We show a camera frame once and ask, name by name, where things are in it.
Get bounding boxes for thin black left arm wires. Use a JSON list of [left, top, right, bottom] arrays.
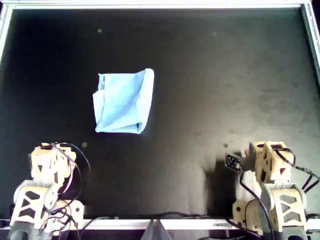
[[51, 141, 91, 226]]

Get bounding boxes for thick black camera cable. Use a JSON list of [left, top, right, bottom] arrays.
[[238, 168, 276, 240]]

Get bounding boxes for thin right arm wires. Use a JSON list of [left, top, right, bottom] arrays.
[[276, 148, 320, 195]]

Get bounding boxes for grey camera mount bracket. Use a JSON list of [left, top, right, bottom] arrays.
[[239, 156, 257, 173]]

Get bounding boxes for aluminium table frame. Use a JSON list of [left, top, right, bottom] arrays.
[[0, 0, 320, 231]]

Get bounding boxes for light blue cloth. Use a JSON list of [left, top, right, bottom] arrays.
[[92, 67, 155, 136]]

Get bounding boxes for grey camera stand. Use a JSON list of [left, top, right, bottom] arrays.
[[141, 219, 173, 240]]

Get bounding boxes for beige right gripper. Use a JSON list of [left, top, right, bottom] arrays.
[[243, 140, 296, 187]]

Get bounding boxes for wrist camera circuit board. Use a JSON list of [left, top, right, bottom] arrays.
[[224, 153, 243, 172]]

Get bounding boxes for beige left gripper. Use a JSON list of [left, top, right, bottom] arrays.
[[28, 141, 78, 187]]

